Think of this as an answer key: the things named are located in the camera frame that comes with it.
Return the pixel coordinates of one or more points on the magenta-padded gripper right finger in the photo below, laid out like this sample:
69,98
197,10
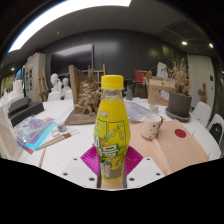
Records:
135,160

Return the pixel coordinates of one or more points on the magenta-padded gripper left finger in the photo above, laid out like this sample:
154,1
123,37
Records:
90,160

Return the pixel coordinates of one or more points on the yellow drink bottle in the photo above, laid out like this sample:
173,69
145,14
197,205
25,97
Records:
111,133

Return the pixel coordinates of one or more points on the beige dotted mug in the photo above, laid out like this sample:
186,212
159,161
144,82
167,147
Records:
150,126

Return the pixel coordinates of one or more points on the paint brushes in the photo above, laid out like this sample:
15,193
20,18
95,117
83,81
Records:
55,140

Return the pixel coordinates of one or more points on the small paint jar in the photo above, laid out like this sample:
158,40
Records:
61,126

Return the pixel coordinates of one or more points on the open grey magazine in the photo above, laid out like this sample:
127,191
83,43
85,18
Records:
138,111

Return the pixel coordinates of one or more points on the flat round red coaster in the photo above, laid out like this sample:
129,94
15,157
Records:
180,133

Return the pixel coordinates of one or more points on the small white cup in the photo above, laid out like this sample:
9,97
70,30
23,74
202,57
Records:
153,108

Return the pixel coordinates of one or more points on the dark grey round saucer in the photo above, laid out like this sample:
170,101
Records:
176,117

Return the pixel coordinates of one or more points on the colourful flat book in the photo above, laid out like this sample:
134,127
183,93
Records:
33,133

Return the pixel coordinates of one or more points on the brown cardboard box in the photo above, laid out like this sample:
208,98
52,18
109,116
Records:
158,91

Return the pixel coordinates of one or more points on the dried plant in grey pot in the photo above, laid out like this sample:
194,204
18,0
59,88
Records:
180,103

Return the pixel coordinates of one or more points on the white plaster bust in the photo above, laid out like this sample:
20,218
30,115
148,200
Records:
66,84
55,82

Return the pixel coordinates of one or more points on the red box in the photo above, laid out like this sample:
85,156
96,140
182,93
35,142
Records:
140,76

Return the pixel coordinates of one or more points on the wooden easel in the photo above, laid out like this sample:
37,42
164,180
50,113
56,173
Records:
99,74

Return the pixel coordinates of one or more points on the black backpack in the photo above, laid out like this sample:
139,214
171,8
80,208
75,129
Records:
217,133

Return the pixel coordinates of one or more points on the white plaster figure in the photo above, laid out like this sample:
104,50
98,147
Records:
162,70

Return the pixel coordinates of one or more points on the wooden figure statue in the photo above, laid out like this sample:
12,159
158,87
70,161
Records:
202,93

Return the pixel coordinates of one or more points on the white display board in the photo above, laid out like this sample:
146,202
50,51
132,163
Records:
35,75

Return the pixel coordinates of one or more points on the ceiling spot lights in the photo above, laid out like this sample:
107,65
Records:
184,43

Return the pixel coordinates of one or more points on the long ceiling light strip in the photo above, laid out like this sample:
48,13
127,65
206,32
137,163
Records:
50,16

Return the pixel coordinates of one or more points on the black wall screen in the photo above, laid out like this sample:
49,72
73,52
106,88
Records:
71,58

